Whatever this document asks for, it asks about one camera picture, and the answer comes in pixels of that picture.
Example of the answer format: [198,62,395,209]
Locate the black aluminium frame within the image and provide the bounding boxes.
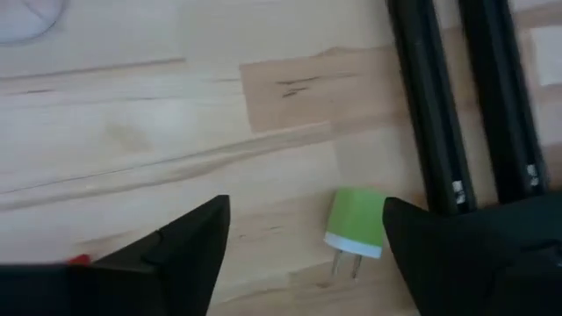
[385,0,551,216]

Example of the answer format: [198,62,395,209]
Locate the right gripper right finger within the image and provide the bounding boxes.
[382,190,562,316]

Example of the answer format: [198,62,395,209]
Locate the green white charger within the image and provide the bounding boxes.
[323,186,388,281]

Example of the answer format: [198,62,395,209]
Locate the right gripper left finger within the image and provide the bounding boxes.
[0,195,232,316]

